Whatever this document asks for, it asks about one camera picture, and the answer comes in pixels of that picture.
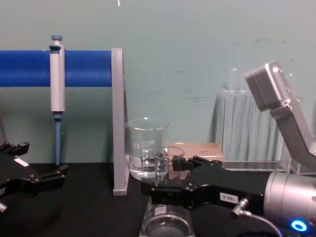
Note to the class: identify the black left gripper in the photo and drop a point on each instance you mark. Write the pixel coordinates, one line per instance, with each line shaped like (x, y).
(17, 177)

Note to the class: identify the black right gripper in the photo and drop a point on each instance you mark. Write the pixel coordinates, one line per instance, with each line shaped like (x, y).
(222, 184)

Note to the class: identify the small clear glass flask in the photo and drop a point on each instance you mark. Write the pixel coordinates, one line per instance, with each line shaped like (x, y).
(163, 222)

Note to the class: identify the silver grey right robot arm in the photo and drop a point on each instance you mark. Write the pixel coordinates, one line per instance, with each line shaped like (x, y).
(286, 195)

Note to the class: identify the large clear glass beaker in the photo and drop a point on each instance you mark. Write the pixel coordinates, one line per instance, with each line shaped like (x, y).
(143, 148)

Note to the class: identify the black table cloth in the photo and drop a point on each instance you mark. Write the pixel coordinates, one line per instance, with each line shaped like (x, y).
(86, 209)

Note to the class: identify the clear plastic tube rack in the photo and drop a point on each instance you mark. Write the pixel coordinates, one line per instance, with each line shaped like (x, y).
(242, 128)

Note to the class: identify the grey and blue pipette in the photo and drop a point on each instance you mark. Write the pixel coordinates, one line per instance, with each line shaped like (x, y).
(57, 81)

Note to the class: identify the clear glass test tube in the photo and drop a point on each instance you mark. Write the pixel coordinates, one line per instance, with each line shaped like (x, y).
(234, 79)

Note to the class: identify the grey rack upright post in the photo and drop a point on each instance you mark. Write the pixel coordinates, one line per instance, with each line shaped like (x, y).
(119, 123)

